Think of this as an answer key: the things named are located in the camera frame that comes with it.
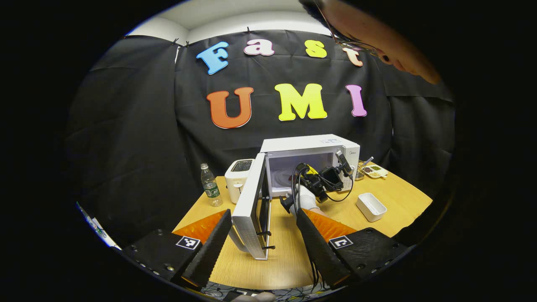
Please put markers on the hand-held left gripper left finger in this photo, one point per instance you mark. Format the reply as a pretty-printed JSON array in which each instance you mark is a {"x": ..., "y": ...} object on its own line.
[{"x": 209, "y": 249}]

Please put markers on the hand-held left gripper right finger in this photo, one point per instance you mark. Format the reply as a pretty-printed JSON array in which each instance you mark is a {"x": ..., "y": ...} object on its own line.
[{"x": 319, "y": 247}]

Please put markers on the white microwave oven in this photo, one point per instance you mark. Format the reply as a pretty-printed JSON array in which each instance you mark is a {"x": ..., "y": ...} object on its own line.
[{"x": 306, "y": 144}]

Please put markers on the white divided condiment tray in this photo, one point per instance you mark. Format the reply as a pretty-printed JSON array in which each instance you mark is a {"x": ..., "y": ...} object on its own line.
[{"x": 376, "y": 171}]

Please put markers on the white rectangular tray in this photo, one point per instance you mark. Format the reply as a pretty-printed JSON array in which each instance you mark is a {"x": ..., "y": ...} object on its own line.
[{"x": 371, "y": 206}]

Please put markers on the clear plastic water bottle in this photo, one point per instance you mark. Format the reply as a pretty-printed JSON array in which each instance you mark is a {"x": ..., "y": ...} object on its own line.
[{"x": 211, "y": 188}]

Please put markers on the white toaster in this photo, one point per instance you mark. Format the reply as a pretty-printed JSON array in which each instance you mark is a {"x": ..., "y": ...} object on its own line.
[{"x": 237, "y": 178}]

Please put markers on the black backdrop cloth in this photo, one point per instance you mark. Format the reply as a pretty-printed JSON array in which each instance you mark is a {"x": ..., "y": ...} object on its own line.
[{"x": 126, "y": 147}]

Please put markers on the eyeglasses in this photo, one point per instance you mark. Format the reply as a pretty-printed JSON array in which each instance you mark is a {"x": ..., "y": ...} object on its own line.
[{"x": 348, "y": 43}]

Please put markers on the person's head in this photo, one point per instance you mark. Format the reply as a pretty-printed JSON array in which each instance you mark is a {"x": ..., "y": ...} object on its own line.
[{"x": 377, "y": 37}]

